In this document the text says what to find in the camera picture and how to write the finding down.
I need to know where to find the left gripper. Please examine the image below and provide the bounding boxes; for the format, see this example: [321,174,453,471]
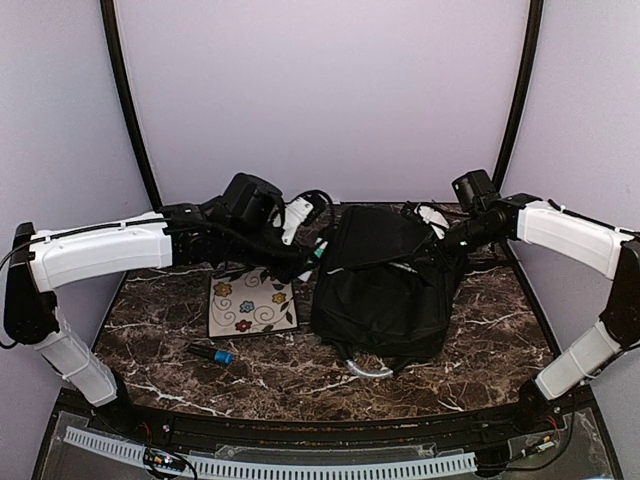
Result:
[223,221,320,285]

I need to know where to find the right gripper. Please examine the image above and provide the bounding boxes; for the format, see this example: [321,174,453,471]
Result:
[410,214,502,273]

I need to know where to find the white glue stick green cap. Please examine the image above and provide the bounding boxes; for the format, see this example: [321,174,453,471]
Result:
[298,239,328,282]

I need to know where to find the black student backpack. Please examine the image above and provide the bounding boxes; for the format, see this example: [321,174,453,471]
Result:
[310,202,468,379]

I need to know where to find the black marker with blue cap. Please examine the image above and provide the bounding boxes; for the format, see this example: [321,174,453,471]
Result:
[187,344,233,365]

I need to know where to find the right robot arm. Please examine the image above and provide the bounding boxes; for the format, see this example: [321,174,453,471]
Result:
[407,194,639,434]

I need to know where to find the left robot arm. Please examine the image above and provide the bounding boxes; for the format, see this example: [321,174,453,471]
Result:
[1,199,314,436]

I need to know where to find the square floral ceramic plate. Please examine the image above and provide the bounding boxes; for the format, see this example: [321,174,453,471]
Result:
[207,268,298,340]

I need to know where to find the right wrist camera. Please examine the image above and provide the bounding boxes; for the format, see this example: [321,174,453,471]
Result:
[452,169,501,213]

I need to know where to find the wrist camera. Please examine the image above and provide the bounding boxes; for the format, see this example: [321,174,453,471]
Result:
[452,169,501,213]
[221,173,284,232]

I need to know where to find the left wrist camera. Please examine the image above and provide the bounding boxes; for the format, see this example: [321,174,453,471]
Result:
[221,173,284,232]

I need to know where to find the clear plastic wrapped ring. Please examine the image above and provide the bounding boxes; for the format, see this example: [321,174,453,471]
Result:
[344,358,394,380]

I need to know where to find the black front table rail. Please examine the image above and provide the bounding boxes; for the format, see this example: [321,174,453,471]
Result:
[60,370,572,449]

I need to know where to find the right black frame post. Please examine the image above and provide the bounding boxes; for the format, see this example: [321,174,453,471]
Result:
[492,0,544,190]

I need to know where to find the black frame post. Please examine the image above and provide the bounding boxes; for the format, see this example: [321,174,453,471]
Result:
[492,0,544,190]
[99,0,163,209]

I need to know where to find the white slotted cable duct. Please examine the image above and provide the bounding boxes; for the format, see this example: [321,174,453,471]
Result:
[63,427,477,479]

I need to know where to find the left black frame post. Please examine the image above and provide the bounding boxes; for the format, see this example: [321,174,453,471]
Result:
[99,0,163,209]

